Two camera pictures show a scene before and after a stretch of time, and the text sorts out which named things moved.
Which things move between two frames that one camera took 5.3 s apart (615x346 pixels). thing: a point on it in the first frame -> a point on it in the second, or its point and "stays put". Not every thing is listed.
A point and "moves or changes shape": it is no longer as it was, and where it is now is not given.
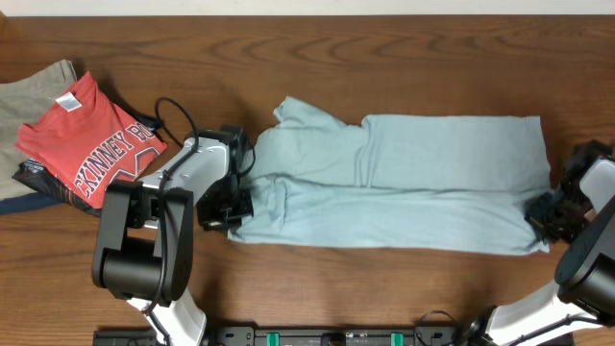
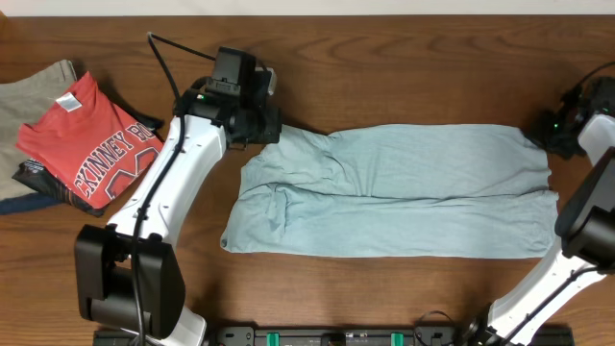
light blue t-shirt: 412,182 moves or changes shape
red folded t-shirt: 83,139 stays put
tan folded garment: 21,98 stays put
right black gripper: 537,216 -> 540,134
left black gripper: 211,216 -> 273,132
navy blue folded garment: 25,203 stays put
